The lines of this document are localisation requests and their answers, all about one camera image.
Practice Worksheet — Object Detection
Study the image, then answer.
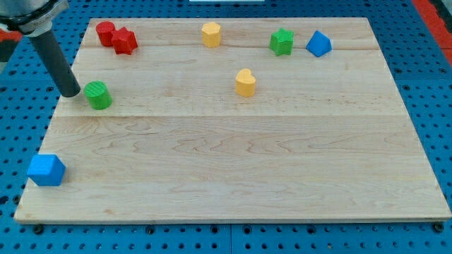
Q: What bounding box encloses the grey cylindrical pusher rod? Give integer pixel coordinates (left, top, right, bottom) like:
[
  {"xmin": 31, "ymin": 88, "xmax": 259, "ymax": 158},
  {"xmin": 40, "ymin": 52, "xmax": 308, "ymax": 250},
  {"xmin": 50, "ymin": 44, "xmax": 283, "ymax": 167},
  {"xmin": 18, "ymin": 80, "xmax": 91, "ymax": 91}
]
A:
[{"xmin": 29, "ymin": 30, "xmax": 81, "ymax": 97}]

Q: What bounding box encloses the green star block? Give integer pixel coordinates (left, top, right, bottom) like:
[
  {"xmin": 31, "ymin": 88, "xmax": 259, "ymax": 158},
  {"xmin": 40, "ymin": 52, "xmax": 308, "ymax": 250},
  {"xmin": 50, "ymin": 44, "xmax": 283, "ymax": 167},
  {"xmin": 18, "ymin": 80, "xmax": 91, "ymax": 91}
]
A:
[{"xmin": 269, "ymin": 28, "xmax": 295, "ymax": 56}]

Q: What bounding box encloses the red star block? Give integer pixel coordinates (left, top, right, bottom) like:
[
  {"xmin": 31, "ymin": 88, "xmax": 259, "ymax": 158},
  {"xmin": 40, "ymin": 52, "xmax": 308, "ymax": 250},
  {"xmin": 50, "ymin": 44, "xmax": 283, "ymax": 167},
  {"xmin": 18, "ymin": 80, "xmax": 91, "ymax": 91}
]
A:
[{"xmin": 112, "ymin": 27, "xmax": 138, "ymax": 55}]

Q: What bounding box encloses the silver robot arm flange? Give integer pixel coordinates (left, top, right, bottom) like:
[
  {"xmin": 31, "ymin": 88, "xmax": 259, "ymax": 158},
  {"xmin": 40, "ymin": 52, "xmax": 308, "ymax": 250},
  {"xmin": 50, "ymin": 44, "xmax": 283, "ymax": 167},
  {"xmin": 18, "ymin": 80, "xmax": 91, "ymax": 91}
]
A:
[{"xmin": 1, "ymin": 0, "xmax": 69, "ymax": 37}]

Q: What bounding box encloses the blue cube block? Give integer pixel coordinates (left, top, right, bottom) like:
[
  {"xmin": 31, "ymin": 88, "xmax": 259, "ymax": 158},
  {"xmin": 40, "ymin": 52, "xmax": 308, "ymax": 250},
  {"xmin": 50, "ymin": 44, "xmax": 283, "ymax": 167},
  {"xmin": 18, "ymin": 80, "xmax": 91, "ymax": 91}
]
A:
[{"xmin": 26, "ymin": 154, "xmax": 66, "ymax": 186}]

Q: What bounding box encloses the light wooden board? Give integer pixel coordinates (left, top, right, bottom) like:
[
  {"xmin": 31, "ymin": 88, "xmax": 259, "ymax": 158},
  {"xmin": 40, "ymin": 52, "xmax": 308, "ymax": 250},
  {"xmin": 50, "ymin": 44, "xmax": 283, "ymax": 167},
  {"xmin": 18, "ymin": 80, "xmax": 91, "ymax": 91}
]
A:
[{"xmin": 15, "ymin": 18, "xmax": 451, "ymax": 224}]

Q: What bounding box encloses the yellow heart block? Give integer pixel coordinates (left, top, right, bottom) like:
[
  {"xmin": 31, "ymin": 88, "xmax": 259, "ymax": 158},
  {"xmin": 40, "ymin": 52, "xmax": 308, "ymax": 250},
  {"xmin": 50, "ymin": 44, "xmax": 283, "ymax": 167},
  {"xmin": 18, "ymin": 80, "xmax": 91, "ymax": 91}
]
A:
[{"xmin": 235, "ymin": 68, "xmax": 256, "ymax": 97}]

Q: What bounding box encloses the green cylinder block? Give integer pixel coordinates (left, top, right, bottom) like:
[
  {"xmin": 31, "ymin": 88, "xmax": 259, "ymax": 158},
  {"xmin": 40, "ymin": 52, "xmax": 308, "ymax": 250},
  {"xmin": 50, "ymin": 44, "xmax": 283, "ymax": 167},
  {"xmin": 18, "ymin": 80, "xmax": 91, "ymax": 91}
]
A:
[{"xmin": 83, "ymin": 80, "xmax": 112, "ymax": 110}]

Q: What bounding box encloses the blue triangle block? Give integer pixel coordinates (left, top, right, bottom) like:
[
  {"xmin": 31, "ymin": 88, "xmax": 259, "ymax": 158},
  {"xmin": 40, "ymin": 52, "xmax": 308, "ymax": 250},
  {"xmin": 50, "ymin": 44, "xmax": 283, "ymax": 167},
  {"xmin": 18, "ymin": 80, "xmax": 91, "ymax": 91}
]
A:
[{"xmin": 306, "ymin": 30, "xmax": 333, "ymax": 57}]

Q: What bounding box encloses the yellow hexagon block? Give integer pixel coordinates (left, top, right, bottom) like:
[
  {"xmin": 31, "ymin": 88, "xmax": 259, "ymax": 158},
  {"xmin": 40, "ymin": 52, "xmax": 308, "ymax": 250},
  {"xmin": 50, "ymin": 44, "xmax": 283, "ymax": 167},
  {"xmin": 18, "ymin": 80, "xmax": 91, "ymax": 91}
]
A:
[{"xmin": 201, "ymin": 22, "xmax": 221, "ymax": 48}]

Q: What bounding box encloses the red cylinder block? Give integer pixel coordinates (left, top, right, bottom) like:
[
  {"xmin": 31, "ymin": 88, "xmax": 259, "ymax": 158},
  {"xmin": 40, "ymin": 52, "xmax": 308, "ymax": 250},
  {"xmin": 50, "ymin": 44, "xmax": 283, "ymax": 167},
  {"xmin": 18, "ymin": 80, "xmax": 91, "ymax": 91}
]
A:
[{"xmin": 95, "ymin": 21, "xmax": 115, "ymax": 47}]

